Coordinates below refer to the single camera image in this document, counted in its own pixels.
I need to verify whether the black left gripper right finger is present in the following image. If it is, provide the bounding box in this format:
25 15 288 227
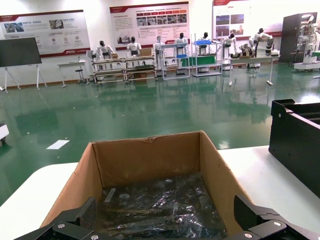
224 194 320 240

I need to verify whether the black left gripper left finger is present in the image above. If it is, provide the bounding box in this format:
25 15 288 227
13 196 111 240

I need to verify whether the grey anti-static bag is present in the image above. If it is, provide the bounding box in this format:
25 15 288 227
96 171 228 240

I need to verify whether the black slotted container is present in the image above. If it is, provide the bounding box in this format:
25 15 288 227
268 99 320 198

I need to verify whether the brown cardboard box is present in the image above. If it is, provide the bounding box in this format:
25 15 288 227
39 129 255 240

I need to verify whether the white paper sheet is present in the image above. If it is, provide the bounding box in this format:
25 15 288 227
46 139 71 151

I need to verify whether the white mobile base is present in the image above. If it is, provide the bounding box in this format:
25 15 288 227
0 120 11 146

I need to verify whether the black stool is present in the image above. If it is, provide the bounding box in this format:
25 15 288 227
75 69 87 85

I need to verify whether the white desk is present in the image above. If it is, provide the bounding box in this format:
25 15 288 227
56 61 89 88

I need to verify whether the long white table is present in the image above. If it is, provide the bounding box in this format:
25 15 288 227
225 54 281 87

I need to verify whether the white rack with green panel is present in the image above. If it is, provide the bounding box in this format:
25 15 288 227
191 32 224 78

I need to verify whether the black display on white stand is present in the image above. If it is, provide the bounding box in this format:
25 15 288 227
0 37 48 94

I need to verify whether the black cabinet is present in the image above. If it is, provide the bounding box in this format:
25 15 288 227
279 13 305 64

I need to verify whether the white robot on wheeled stand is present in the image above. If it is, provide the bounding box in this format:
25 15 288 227
292 12 320 74

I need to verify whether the white rack with blue bin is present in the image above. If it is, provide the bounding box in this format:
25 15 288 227
159 42 191 81

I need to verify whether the metal frame workbench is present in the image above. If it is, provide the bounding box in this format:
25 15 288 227
91 57 126 85
124 55 159 83

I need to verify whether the wall poster with two photos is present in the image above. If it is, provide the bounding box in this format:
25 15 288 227
0 9 91 58

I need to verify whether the wall poster with dark photos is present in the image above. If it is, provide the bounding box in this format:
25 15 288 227
211 0 320 38

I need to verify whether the wall poster with orange tabs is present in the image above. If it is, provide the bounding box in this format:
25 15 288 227
109 1 191 52

